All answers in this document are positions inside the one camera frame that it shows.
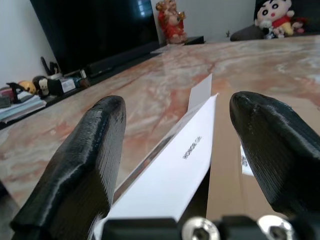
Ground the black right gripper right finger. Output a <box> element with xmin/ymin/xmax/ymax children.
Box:
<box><xmin>229</xmin><ymin>91</ymin><xmax>320</xmax><ymax>222</ymax></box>

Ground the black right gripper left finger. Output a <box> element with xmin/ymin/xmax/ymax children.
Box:
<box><xmin>9</xmin><ymin>95</ymin><xmax>127</xmax><ymax>240</ymax></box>

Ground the brown cardboard box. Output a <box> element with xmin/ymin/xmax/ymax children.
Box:
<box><xmin>205</xmin><ymin>93</ymin><xmax>285</xmax><ymax>222</ymax></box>

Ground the white Honor box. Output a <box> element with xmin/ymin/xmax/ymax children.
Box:
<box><xmin>93</xmin><ymin>73</ymin><xmax>220</xmax><ymax>240</ymax></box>

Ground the white paper stack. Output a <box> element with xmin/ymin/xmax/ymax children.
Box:
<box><xmin>0</xmin><ymin>96</ymin><xmax>47</xmax><ymax>123</ymax></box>

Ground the brown monkey plush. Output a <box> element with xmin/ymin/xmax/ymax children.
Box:
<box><xmin>31</xmin><ymin>75</ymin><xmax>65</xmax><ymax>98</ymax></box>

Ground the yellow plush toy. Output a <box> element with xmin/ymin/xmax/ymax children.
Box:
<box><xmin>18</xmin><ymin>80</ymin><xmax>37</xmax><ymax>95</ymax></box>

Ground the black phone stand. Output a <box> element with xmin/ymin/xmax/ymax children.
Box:
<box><xmin>6</xmin><ymin>81</ymin><xmax>22</xmax><ymax>104</ymax></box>

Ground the black soundbar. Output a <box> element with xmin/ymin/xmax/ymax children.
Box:
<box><xmin>86</xmin><ymin>53</ymin><xmax>151</xmax><ymax>77</ymax></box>

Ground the small white dog plush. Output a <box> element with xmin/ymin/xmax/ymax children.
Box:
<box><xmin>259</xmin><ymin>19</ymin><xmax>276</xmax><ymax>40</ymax></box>

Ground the dark sofa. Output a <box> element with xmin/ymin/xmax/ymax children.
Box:
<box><xmin>229</xmin><ymin>0</ymin><xmax>320</xmax><ymax>42</ymax></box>

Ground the small red plush doll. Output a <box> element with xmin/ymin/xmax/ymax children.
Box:
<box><xmin>291</xmin><ymin>17</ymin><xmax>307</xmax><ymax>35</ymax></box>

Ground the black television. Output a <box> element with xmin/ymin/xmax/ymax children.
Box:
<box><xmin>29</xmin><ymin>0</ymin><xmax>161</xmax><ymax>76</ymax></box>

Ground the Shin-chan plush doll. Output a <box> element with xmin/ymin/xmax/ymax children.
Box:
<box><xmin>254</xmin><ymin>0</ymin><xmax>295</xmax><ymax>38</ymax></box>

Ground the black flat box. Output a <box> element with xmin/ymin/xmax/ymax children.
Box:
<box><xmin>184</xmin><ymin>35</ymin><xmax>205</xmax><ymax>45</ymax></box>

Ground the red robed figurine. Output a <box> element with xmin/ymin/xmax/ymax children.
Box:
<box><xmin>155</xmin><ymin>0</ymin><xmax>188</xmax><ymax>45</ymax></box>

